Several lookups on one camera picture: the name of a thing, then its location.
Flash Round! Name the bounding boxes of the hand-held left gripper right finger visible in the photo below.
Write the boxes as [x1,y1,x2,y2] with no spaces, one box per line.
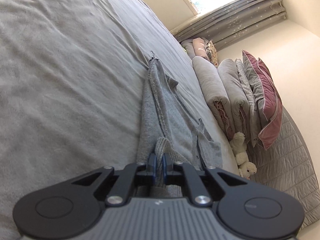
[162,154,245,206]

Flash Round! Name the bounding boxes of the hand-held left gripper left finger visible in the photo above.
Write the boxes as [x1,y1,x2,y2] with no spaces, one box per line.
[72,153,158,206]

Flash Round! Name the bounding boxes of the grey knit sweater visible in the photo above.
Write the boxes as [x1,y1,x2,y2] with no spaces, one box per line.
[136,51,223,198]

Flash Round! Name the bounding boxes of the white plush toy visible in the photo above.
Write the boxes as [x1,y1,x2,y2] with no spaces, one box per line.
[229,132,258,180]

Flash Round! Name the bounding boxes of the folded grey quilt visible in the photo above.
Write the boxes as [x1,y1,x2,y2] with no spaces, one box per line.
[218,58,261,147]
[192,56,233,141]

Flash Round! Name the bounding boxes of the pink pillow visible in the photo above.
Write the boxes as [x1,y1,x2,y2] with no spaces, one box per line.
[241,50,283,151]

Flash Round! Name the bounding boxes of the grey quilted headboard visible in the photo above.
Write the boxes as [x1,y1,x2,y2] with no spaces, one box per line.
[246,102,320,231]

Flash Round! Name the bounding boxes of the floral cloth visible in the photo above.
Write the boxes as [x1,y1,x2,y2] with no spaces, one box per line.
[205,40,220,68]

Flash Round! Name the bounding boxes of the folded pink blanket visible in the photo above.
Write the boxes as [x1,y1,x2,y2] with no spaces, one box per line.
[181,37,210,61]

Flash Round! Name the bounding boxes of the grey star curtain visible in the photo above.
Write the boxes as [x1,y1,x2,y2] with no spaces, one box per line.
[172,0,287,52]

